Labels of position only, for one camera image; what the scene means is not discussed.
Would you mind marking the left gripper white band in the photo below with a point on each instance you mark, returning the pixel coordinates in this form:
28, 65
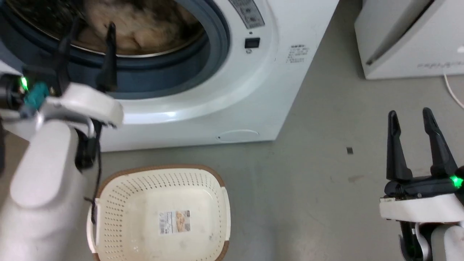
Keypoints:
87, 103

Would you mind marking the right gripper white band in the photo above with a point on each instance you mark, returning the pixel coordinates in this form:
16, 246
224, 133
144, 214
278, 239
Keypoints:
420, 206

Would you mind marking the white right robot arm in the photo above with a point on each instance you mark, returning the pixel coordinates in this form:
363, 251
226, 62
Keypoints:
447, 243

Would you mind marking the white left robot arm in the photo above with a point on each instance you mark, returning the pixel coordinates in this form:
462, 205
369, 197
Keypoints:
40, 188

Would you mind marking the cream laundry basket brown rim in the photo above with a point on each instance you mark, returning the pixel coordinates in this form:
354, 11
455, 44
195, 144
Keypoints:
145, 203

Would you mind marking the white front-load washing machine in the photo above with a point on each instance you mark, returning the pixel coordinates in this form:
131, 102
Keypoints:
253, 90

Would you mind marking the beige laundry in drum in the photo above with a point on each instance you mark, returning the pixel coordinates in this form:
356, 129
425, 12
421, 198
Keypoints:
145, 25

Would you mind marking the white box-shaped appliance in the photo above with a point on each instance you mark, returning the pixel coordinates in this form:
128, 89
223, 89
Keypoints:
409, 40

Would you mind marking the printed paper label sticker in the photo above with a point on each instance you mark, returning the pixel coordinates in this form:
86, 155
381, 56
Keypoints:
174, 222

